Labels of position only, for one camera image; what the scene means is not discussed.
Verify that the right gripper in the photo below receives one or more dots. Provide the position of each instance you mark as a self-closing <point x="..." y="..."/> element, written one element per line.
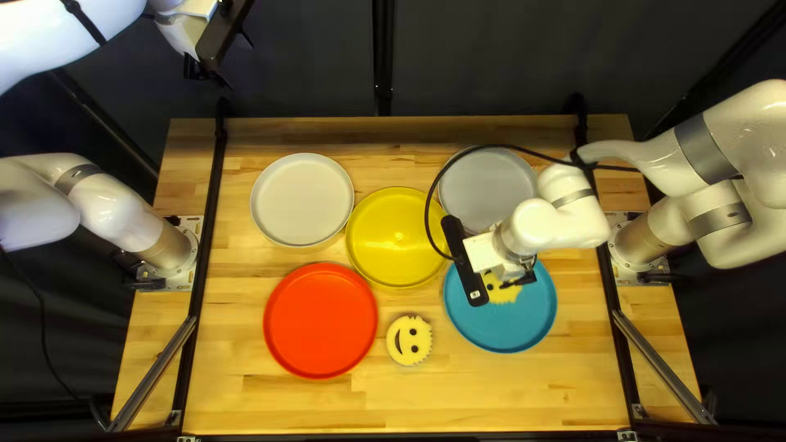
<point x="491" y="261"/>

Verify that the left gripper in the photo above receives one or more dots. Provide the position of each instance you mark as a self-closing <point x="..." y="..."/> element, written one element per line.
<point x="187" y="30"/>

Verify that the yellow smiling face sponge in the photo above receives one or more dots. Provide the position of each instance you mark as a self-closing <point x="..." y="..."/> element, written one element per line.
<point x="500" y="296"/>
<point x="405" y="356"/>

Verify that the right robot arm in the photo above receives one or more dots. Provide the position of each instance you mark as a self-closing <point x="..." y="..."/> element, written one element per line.
<point x="737" y="123"/>

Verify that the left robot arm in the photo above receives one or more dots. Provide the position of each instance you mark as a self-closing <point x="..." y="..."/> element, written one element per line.
<point x="110" y="209"/>

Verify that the teal round plate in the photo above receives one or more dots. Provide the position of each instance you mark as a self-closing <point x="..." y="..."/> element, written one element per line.
<point x="516" y="325"/>

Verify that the yellow round plate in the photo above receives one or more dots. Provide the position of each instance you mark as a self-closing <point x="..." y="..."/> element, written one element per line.
<point x="393" y="239"/>

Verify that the light grey round plate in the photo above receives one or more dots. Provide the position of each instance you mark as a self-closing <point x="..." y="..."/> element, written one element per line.
<point x="301" y="199"/>

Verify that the orange round plate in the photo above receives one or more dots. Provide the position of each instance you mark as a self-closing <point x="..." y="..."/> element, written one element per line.
<point x="319" y="319"/>

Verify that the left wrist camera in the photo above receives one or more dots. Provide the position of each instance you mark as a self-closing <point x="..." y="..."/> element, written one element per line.
<point x="218" y="30"/>

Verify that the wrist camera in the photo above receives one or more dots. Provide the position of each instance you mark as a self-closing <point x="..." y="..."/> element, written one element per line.
<point x="463" y="264"/>
<point x="218" y="30"/>

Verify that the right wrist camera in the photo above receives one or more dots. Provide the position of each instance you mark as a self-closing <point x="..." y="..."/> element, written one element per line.
<point x="463" y="264"/>

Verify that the black frame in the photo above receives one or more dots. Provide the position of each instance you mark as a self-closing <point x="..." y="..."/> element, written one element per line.
<point x="384" y="61"/>

